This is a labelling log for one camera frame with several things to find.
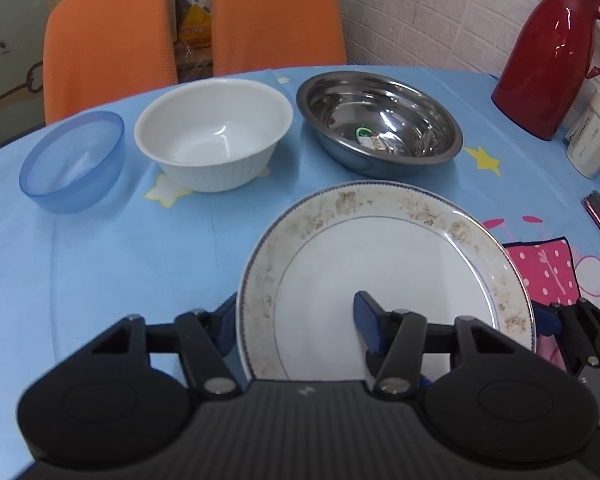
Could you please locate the red thermos jug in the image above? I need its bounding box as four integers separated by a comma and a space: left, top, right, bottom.
490, 0, 600, 141

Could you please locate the orange chair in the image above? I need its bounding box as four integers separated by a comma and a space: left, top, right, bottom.
211, 0, 348, 77
42, 0, 179, 125

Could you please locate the yellow snack bag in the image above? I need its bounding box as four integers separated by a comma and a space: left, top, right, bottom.
173, 0, 219, 48

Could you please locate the white ribbed bowl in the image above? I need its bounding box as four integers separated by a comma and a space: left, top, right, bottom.
133, 77, 294, 193

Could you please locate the white cylindrical container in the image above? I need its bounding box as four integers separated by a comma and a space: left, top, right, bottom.
564, 85, 600, 179

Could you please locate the stainless steel bowl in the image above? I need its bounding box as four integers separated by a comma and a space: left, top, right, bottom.
296, 71, 464, 177

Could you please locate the white patterned-rim plate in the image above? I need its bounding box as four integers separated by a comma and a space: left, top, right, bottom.
235, 180, 537, 382

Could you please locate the blue plastic bowl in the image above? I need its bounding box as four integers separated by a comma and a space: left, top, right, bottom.
19, 110, 126, 215

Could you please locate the blue printed tablecloth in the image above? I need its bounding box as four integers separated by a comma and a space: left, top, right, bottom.
0, 64, 600, 463

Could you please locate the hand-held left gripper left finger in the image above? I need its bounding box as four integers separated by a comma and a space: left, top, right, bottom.
87, 293, 243, 397

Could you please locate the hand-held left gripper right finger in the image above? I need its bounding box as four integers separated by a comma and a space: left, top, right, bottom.
353, 290, 514, 399

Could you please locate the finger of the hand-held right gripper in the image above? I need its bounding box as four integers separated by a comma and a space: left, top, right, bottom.
532, 297, 600, 377

